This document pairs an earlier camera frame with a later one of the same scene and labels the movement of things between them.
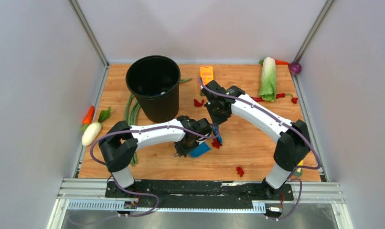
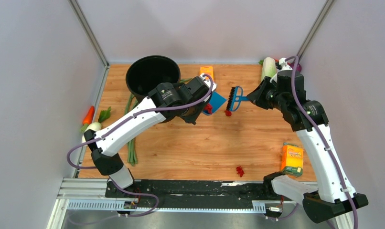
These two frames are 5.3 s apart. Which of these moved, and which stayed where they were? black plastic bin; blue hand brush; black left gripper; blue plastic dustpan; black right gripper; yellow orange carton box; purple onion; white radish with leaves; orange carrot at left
Moved: blue plastic dustpan; blue hand brush; black right gripper; black left gripper
Stayed: purple onion; white radish with leaves; yellow orange carton box; black plastic bin; orange carrot at left
